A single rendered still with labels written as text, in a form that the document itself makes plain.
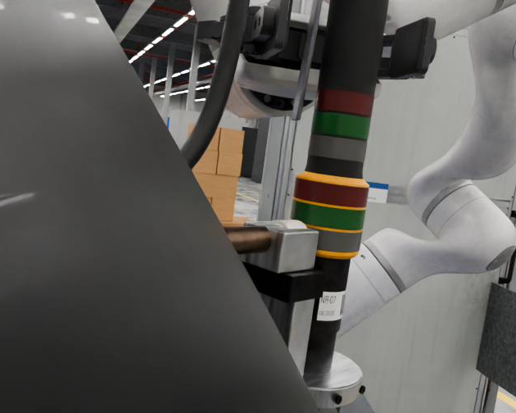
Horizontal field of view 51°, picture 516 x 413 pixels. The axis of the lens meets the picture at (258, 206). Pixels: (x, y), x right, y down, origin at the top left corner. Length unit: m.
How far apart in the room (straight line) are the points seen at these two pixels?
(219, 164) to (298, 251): 8.24
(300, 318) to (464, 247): 0.74
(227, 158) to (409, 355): 6.38
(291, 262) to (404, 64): 0.14
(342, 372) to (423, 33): 0.20
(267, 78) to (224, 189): 8.25
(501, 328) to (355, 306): 1.58
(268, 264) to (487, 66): 0.67
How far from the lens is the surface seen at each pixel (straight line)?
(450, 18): 0.62
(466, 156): 0.97
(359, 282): 1.03
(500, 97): 0.91
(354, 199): 0.31
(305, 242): 0.29
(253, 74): 0.37
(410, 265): 1.04
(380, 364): 2.51
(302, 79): 0.32
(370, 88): 0.32
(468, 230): 1.04
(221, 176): 8.58
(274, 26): 0.32
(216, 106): 0.25
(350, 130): 0.31
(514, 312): 2.51
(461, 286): 2.56
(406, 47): 0.35
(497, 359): 2.60
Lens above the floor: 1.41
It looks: 6 degrees down
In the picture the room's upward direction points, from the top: 8 degrees clockwise
